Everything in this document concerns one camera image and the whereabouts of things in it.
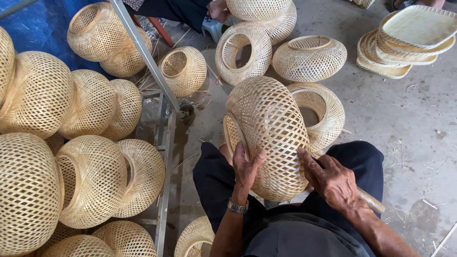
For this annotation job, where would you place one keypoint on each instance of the person's right hand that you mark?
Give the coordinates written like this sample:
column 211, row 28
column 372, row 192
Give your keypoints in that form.
column 332, row 182

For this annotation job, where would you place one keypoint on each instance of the person's left hand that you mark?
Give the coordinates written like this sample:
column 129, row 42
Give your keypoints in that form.
column 244, row 175

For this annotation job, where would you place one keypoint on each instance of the woven bamboo lampshade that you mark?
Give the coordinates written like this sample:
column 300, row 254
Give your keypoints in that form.
column 325, row 114
column 309, row 59
column 282, row 28
column 184, row 71
column 194, row 237
column 246, row 53
column 267, row 121
column 259, row 9

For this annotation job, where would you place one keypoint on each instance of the person's dark trousers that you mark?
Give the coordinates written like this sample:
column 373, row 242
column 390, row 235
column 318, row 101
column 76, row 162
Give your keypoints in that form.
column 217, row 182

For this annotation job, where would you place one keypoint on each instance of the silver metal wristwatch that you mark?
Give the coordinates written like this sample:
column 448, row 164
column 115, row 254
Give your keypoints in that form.
column 238, row 207

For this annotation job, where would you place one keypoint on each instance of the person's dark shirt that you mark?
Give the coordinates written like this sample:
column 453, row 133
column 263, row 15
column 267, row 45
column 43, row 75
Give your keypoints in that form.
column 303, row 235

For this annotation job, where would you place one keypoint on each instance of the black caster wheel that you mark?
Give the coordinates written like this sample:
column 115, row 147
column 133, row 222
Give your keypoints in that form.
column 186, row 109

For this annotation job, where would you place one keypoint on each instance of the thin bamboo stick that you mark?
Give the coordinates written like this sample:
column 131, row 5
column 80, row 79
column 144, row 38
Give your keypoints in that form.
column 444, row 238

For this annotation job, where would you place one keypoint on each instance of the pale plastic stool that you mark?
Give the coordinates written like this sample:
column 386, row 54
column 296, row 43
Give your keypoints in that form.
column 214, row 28

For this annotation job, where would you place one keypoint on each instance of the stack of woven bamboo trays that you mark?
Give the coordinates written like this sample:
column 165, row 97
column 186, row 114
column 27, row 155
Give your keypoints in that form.
column 403, row 42

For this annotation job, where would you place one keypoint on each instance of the red stool leg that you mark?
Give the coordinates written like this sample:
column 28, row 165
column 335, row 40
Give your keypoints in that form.
column 160, row 30

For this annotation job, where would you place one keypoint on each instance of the heap of bamboo lampshades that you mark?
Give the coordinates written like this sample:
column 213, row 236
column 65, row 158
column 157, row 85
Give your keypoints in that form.
column 71, row 142

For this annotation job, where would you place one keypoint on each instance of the woven bamboo basket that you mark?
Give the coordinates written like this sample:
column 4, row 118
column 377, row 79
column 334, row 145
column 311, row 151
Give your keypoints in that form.
column 363, row 3

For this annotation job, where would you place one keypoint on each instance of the blue tarpaulin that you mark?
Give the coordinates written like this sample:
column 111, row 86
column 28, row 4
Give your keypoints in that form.
column 39, row 28

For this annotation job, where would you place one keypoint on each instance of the grey metal cart frame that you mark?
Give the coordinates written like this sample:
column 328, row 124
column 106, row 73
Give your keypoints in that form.
column 164, row 178

